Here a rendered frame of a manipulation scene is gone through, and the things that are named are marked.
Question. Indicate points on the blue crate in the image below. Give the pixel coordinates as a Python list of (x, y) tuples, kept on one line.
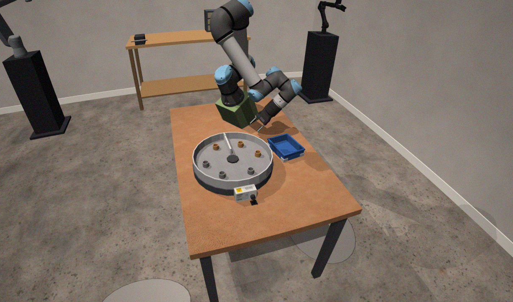
[(285, 147)]

